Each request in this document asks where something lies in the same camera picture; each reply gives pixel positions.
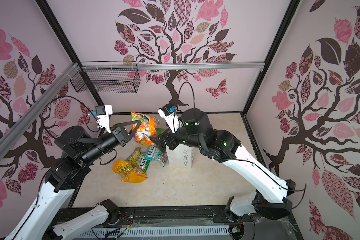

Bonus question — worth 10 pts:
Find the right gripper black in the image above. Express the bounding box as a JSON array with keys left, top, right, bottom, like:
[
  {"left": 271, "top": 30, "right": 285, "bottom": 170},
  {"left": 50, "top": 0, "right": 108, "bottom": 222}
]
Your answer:
[{"left": 150, "top": 120, "right": 205, "bottom": 152}]

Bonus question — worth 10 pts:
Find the orange colourful snack bag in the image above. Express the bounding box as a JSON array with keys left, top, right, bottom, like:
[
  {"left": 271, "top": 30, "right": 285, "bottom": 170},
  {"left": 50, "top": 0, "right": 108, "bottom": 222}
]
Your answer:
[{"left": 131, "top": 111, "right": 161, "bottom": 146}]

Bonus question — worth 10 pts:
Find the white paper bag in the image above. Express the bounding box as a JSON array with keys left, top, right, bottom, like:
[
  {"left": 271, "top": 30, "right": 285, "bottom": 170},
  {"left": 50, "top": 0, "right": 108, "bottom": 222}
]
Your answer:
[{"left": 166, "top": 145, "right": 195, "bottom": 168}]

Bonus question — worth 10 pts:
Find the green yellow snack bag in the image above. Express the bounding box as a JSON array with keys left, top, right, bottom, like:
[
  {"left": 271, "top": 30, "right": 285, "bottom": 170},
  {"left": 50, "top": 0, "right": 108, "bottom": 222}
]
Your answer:
[{"left": 127, "top": 147, "right": 150, "bottom": 173}]

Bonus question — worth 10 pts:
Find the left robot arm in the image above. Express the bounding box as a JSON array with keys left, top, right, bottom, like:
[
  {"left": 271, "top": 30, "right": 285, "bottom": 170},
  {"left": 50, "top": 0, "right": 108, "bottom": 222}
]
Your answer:
[{"left": 6, "top": 120, "right": 141, "bottom": 240}]

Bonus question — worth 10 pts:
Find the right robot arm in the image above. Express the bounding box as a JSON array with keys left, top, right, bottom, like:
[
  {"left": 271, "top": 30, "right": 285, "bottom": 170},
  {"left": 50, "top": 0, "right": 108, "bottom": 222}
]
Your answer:
[{"left": 152, "top": 104, "right": 296, "bottom": 221}]

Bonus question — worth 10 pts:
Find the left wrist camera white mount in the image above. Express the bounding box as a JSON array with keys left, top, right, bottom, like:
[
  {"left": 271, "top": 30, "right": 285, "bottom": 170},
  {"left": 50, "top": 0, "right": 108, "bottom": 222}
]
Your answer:
[{"left": 92, "top": 105, "right": 113, "bottom": 133}]

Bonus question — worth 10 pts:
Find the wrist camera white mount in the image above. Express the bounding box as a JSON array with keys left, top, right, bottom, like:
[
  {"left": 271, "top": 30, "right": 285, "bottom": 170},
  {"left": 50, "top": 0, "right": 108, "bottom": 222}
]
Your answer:
[
  {"left": 158, "top": 104, "right": 181, "bottom": 134},
  {"left": 92, "top": 105, "right": 113, "bottom": 133}
]

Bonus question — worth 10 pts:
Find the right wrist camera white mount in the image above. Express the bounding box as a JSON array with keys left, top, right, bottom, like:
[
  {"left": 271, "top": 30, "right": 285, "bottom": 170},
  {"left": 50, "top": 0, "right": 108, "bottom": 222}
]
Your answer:
[{"left": 158, "top": 104, "right": 181, "bottom": 134}]

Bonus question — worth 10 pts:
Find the black wire basket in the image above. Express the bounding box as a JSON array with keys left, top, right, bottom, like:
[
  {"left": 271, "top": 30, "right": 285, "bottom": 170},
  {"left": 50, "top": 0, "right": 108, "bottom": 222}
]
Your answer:
[{"left": 70, "top": 60, "right": 141, "bottom": 94}]

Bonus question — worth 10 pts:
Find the left camera cable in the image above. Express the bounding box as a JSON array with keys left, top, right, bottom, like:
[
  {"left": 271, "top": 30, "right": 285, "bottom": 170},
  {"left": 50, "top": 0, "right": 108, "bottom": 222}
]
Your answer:
[{"left": 41, "top": 95, "right": 101, "bottom": 140}]

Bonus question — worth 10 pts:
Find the camera cable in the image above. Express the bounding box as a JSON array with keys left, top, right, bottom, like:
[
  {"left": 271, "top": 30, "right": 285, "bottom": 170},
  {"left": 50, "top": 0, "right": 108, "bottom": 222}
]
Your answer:
[
  {"left": 173, "top": 80, "right": 196, "bottom": 113},
  {"left": 41, "top": 95, "right": 101, "bottom": 140}
]

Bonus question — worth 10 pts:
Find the right camera cable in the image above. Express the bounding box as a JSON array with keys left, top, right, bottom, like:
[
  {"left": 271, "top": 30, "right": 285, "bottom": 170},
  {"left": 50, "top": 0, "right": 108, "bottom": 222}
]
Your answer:
[{"left": 173, "top": 80, "right": 196, "bottom": 113}]

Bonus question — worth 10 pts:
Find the aluminium rail back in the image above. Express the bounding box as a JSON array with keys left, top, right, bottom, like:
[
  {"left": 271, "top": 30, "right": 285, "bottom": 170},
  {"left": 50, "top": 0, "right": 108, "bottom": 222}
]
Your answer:
[{"left": 81, "top": 62, "right": 265, "bottom": 71}]

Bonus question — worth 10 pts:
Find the aluminium rail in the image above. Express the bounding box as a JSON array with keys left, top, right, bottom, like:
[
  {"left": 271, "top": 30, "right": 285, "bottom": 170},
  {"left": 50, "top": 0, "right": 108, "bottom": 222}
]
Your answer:
[
  {"left": 81, "top": 62, "right": 265, "bottom": 71},
  {"left": 0, "top": 63, "right": 79, "bottom": 161}
]

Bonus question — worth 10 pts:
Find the white slotted cable duct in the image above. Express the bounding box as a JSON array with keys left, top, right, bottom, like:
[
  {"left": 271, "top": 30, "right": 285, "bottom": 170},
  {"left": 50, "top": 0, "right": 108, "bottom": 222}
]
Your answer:
[{"left": 75, "top": 226, "right": 232, "bottom": 240}]

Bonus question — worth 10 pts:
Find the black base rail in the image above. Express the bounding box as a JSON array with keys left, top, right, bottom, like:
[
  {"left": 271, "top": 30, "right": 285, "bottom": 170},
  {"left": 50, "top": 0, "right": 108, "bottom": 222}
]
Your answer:
[{"left": 52, "top": 203, "right": 304, "bottom": 240}]

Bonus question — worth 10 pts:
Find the aluminium rail left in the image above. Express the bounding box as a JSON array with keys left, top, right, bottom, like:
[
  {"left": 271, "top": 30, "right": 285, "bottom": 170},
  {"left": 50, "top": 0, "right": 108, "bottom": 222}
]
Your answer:
[{"left": 0, "top": 63, "right": 79, "bottom": 161}]

